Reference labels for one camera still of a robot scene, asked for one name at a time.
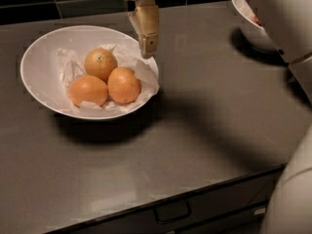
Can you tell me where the orange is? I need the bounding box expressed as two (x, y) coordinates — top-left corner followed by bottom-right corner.
(67, 75), (108, 107)
(107, 67), (141, 104)
(84, 48), (118, 82)

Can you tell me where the white paper liner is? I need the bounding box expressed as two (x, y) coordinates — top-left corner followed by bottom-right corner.
(57, 44), (160, 119)

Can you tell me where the white bowl with strawberries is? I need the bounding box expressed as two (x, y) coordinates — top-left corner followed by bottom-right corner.
(231, 0), (276, 53)

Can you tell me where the large white bowl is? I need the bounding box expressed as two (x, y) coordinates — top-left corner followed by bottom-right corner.
(20, 25), (146, 120)

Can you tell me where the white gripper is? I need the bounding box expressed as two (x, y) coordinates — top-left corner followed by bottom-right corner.
(126, 0), (159, 59)

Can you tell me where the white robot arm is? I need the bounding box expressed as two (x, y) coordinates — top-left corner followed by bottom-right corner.
(84, 0), (311, 234)

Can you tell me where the dark drawer front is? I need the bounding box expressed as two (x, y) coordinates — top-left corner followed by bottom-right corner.
(47, 165), (285, 234)

